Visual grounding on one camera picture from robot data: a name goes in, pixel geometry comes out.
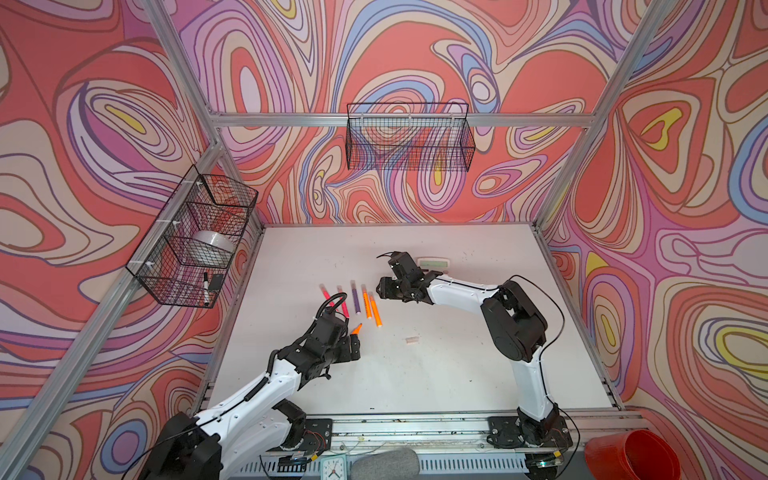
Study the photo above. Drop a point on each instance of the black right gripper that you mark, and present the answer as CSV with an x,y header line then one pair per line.
x,y
385,288

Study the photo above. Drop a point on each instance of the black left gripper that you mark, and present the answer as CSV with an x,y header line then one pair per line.
x,y
346,353

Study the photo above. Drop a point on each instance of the pink pen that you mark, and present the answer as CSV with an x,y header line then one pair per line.
x,y
344,306
324,291

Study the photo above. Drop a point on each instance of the purple pen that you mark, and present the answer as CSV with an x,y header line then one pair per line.
x,y
355,297

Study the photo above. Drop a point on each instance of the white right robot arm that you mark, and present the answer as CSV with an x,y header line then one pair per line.
x,y
517,329

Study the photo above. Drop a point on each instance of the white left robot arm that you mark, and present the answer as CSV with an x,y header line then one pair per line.
x,y
240,414

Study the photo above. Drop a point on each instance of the pink desk calculator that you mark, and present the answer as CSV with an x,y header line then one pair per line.
x,y
433,263

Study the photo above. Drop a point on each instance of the small white clock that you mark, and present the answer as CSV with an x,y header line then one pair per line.
x,y
333,467

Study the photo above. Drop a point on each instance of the black marker in basket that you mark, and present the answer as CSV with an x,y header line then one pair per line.
x,y
205,289

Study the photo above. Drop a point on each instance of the silver tape roll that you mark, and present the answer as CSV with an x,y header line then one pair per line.
x,y
215,239

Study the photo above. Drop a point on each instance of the red bucket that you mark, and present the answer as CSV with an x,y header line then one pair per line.
x,y
634,455

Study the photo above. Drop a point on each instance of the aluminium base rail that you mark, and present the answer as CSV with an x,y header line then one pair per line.
x,y
446,444

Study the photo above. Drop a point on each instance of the black wire basket back wall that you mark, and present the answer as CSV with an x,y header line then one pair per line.
x,y
409,136

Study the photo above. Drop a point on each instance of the black wire basket wall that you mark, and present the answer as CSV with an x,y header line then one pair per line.
x,y
168,263
409,136

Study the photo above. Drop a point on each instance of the black wire basket left wall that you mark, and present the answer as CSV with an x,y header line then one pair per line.
x,y
168,263

